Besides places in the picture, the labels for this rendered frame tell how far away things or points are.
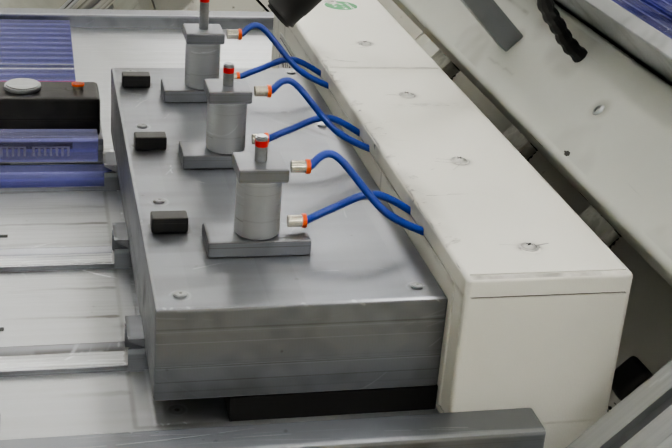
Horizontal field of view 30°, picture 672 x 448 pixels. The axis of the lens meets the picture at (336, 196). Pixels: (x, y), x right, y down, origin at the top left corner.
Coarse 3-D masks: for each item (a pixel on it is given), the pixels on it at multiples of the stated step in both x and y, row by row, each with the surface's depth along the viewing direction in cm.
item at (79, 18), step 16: (0, 16) 112; (16, 16) 112; (32, 16) 112; (48, 16) 113; (64, 16) 113; (80, 16) 113; (96, 16) 114; (112, 16) 114; (128, 16) 114; (144, 16) 114; (160, 16) 115; (176, 16) 115; (192, 16) 115; (224, 16) 116; (240, 16) 117; (256, 16) 117; (272, 16) 117
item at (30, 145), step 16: (0, 144) 55; (16, 144) 56; (32, 144) 56; (48, 144) 56; (64, 144) 56; (80, 144) 56; (96, 144) 56; (0, 160) 56; (16, 160) 56; (32, 160) 56; (48, 160) 56; (64, 160) 56; (80, 160) 56; (96, 160) 57
